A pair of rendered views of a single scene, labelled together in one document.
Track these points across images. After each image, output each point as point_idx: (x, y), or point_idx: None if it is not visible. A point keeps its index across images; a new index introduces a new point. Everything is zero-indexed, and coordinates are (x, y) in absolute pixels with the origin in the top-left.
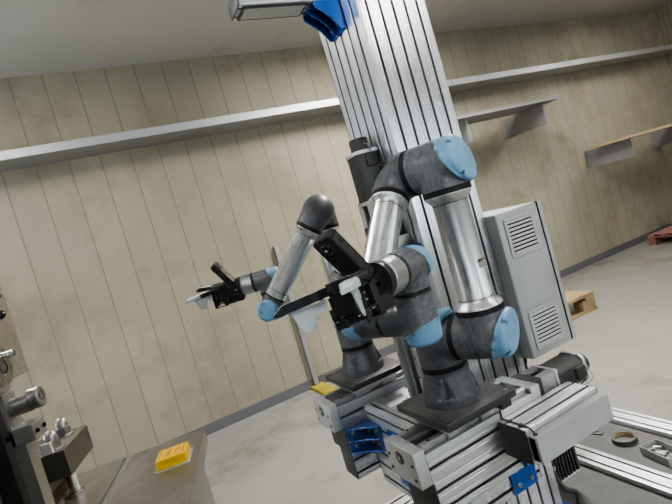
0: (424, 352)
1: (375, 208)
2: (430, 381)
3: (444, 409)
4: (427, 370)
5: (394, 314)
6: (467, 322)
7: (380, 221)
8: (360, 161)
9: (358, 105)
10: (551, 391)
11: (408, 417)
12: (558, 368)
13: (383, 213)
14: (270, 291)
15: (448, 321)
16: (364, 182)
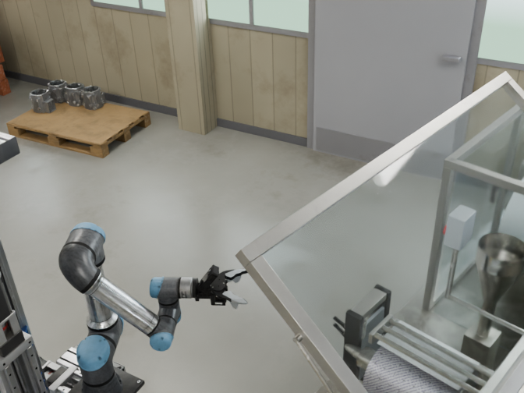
0: (110, 366)
1: (106, 284)
2: (113, 381)
3: (122, 387)
4: (111, 376)
5: (176, 311)
6: (117, 325)
7: (118, 287)
8: (0, 281)
9: None
10: (69, 366)
11: None
12: (44, 361)
13: (112, 283)
14: None
15: (105, 337)
16: (5, 299)
